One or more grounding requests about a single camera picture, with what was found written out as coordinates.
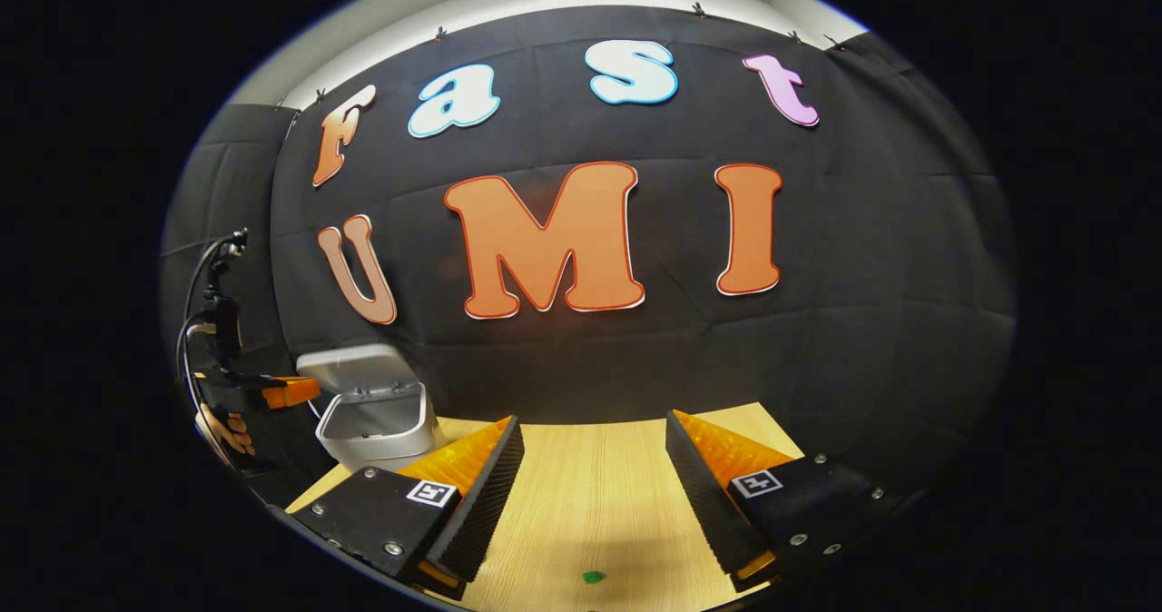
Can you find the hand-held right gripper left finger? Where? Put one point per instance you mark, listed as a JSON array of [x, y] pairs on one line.
[[481, 505]]

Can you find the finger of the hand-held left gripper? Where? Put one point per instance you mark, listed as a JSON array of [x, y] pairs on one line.
[[290, 392]]

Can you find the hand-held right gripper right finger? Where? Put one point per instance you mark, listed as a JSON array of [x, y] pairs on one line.
[[699, 494]]

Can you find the white desktop garbage bin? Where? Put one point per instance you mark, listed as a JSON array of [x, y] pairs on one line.
[[372, 430]]

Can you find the wooden desktop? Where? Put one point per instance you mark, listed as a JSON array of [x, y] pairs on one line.
[[590, 494]]

